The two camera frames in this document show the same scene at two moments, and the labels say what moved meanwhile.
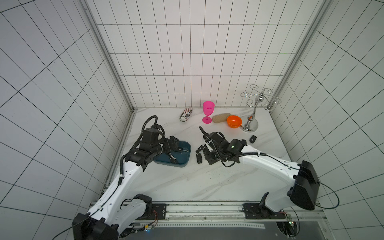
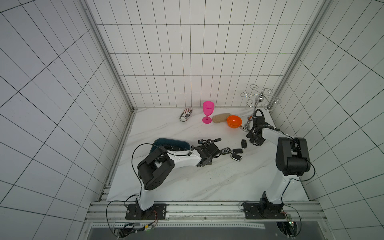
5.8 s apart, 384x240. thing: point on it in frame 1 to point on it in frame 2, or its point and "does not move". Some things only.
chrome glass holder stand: (250, 123) does not move
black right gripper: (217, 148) to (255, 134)
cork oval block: (220, 117) does not move
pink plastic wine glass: (208, 107) does not move
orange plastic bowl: (234, 121) does not move
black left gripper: (167, 147) to (210, 162)
